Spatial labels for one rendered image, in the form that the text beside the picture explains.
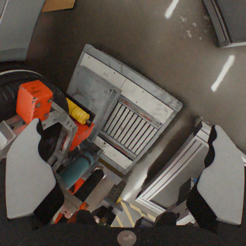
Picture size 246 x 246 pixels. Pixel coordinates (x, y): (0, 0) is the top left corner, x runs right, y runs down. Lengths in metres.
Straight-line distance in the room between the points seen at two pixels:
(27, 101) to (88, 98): 0.72
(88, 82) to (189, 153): 0.79
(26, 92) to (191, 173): 1.05
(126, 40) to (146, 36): 0.15
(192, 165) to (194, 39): 0.83
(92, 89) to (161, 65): 0.49
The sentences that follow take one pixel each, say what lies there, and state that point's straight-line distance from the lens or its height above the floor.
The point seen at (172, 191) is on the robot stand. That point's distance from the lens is 1.27.
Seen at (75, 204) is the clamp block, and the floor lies 0.92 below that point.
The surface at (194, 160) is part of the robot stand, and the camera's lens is 1.08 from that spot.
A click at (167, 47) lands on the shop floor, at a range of 1.11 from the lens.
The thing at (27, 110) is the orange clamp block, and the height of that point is 0.88.
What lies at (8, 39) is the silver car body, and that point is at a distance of 0.55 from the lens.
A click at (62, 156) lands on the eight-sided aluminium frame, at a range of 0.85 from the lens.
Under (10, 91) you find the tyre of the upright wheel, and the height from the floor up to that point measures 0.89.
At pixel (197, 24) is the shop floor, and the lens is 1.14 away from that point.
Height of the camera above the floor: 1.10
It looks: 60 degrees down
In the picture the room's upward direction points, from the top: 133 degrees counter-clockwise
